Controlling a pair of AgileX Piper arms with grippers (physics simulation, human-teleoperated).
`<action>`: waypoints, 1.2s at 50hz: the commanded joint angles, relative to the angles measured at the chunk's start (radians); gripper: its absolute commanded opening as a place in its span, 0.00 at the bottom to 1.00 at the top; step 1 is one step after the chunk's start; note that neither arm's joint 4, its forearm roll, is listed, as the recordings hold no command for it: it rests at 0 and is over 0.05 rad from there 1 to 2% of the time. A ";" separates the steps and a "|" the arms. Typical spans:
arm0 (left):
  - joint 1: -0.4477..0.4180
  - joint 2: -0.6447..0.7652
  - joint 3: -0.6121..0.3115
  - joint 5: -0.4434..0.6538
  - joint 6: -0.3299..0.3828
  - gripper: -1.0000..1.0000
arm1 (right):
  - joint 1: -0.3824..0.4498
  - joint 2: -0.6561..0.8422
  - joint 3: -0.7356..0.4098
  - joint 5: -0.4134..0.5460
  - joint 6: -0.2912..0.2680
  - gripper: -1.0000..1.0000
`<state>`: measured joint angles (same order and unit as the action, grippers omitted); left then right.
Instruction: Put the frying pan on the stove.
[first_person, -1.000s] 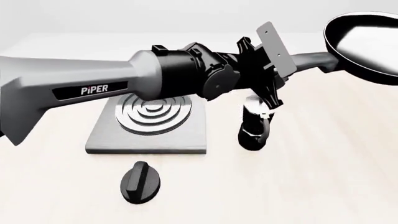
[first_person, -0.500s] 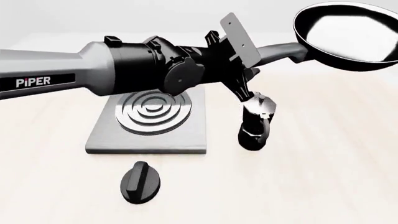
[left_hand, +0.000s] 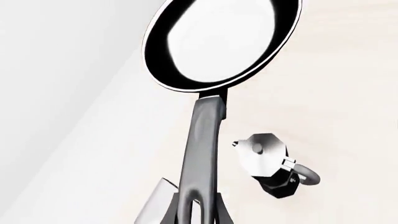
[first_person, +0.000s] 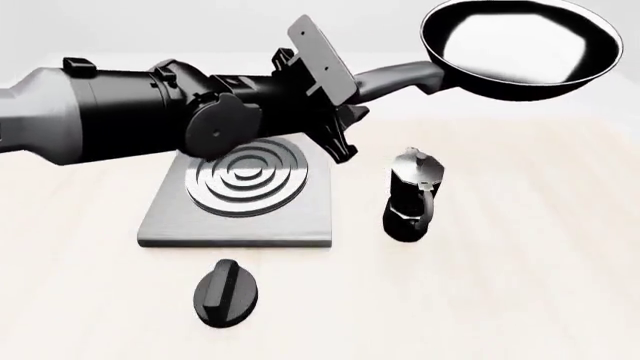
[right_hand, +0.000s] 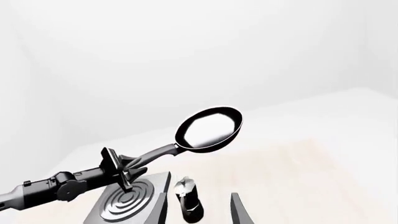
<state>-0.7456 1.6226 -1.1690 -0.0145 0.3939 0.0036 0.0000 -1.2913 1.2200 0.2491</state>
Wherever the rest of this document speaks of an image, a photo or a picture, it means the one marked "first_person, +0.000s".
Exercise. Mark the black and silver moka pot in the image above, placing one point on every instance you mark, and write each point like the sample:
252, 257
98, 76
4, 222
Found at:
407, 202

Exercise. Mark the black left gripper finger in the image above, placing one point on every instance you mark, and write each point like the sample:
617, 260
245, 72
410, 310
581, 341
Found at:
358, 112

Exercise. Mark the black stove plate with rings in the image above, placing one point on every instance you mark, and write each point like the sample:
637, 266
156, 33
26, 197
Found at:
240, 210

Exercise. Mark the round black stove knob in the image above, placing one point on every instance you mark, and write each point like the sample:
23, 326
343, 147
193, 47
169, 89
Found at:
225, 294

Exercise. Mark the black frying pan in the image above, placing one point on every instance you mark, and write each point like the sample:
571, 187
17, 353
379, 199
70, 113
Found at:
520, 48

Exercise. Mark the grey and black left robot arm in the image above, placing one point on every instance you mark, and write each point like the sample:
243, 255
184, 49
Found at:
115, 108

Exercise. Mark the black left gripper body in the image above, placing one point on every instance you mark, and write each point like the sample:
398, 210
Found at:
334, 137

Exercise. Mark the grey flat plate on stalk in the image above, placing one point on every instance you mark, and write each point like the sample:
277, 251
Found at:
322, 60

